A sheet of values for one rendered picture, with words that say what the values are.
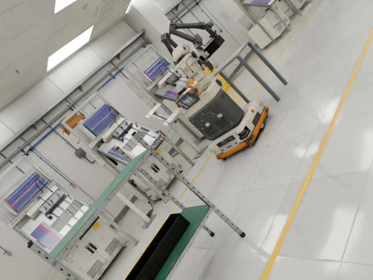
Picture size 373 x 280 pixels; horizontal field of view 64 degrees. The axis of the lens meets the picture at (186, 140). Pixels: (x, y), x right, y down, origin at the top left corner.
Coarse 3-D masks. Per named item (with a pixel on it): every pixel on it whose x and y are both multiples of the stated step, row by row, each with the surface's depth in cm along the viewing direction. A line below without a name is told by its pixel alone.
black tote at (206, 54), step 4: (220, 36) 371; (216, 40) 363; (220, 40) 368; (224, 40) 372; (212, 44) 365; (216, 44) 362; (220, 44) 364; (208, 48) 371; (212, 48) 369; (216, 48) 366; (208, 52) 375; (212, 52) 372; (200, 56) 384; (204, 56) 381; (208, 56) 378
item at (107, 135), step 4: (120, 120) 473; (124, 120) 474; (116, 124) 467; (112, 128) 463; (116, 128) 463; (108, 132) 458; (112, 132) 459; (104, 136) 454; (108, 136) 454; (112, 136) 462; (104, 140) 456; (108, 140) 457
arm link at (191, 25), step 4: (172, 24) 352; (176, 24) 353; (180, 24) 357; (184, 24) 357; (188, 24) 358; (192, 24) 359; (196, 24) 359; (200, 24) 360; (176, 28) 358; (180, 28) 359; (184, 28) 360; (188, 28) 361; (196, 28) 364; (200, 28) 364
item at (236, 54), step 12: (240, 48) 385; (252, 48) 394; (228, 60) 396; (240, 60) 367; (264, 60) 397; (216, 72) 395; (252, 72) 370; (276, 72) 400; (264, 84) 373; (240, 96) 452; (276, 96) 378
